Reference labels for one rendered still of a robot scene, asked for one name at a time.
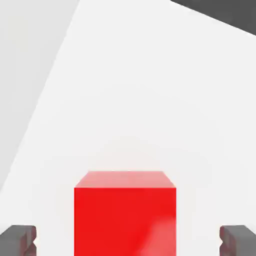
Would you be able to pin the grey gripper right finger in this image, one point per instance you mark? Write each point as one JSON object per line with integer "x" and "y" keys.
{"x": 241, "y": 241}

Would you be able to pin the small red cube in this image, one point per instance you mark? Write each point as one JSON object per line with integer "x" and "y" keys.
{"x": 125, "y": 218}

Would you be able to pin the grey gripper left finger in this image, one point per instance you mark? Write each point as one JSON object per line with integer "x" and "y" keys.
{"x": 14, "y": 241}

